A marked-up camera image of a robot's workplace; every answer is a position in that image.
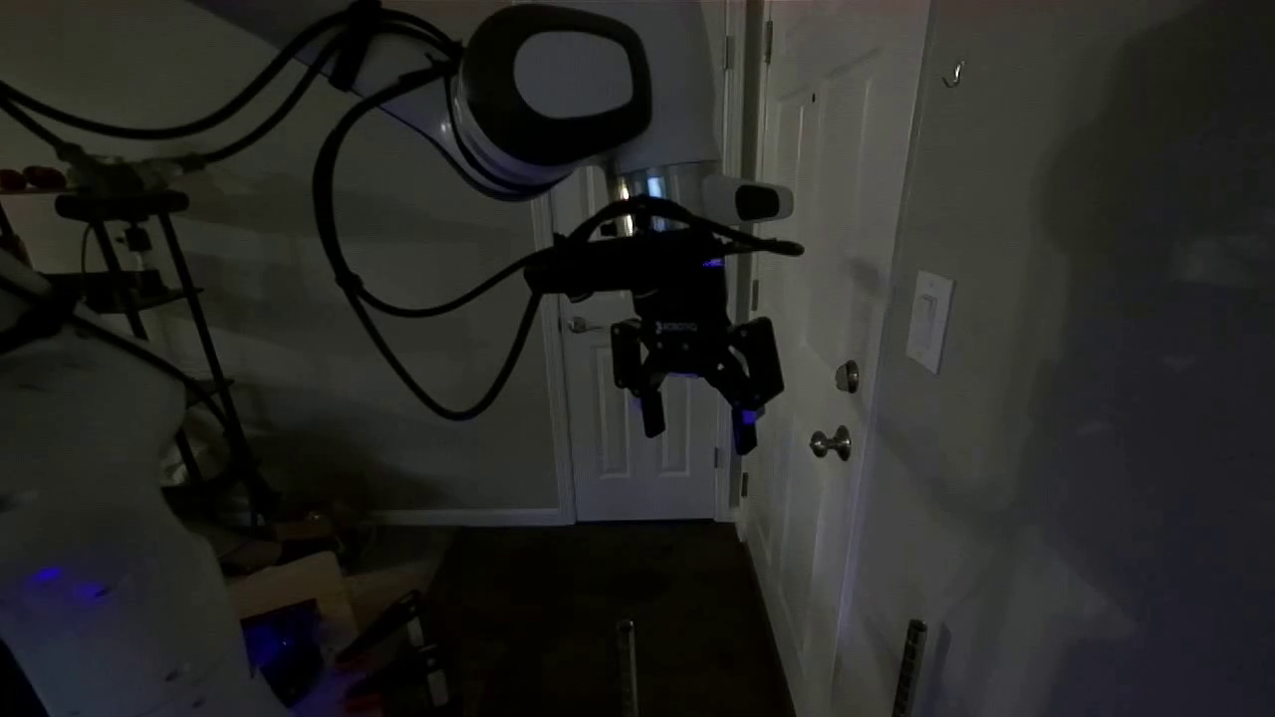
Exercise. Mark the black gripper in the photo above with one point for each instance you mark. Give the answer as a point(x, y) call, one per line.
point(683, 324)

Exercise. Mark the white wall light switch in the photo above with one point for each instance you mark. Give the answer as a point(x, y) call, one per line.
point(928, 321)

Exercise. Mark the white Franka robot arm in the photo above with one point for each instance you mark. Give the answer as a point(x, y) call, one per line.
point(560, 81)

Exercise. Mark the white panelled interior door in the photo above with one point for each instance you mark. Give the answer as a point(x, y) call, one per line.
point(624, 440)

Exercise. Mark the silver door knob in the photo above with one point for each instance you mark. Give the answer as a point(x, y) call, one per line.
point(831, 444)

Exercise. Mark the silver deadbolt lock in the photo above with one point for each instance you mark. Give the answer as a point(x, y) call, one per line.
point(846, 374)

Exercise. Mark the white panelled entry door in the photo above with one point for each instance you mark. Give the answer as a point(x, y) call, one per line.
point(811, 266)

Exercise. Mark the brown cardboard box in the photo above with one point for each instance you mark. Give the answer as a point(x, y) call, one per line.
point(300, 599)

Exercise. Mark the white robot cart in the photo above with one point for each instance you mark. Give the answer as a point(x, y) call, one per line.
point(93, 531)

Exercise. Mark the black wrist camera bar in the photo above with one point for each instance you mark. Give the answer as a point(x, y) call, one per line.
point(600, 274)

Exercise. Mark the small white wall fitting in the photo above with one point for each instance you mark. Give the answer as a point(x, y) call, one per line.
point(952, 77)

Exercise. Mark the black camera tripod stand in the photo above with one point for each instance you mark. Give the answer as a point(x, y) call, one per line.
point(171, 292)

